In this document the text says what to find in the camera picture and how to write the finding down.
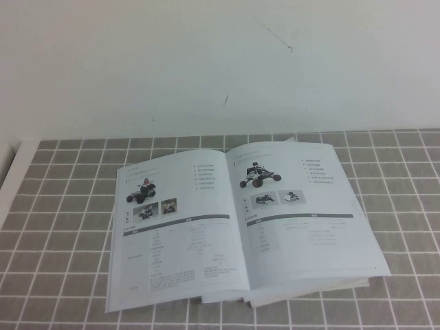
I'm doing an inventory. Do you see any white product catalogue book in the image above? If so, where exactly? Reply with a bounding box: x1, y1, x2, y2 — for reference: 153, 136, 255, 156
104, 135, 393, 314

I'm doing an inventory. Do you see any grey white checkered tablecloth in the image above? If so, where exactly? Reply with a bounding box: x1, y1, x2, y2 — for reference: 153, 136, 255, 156
0, 127, 440, 330

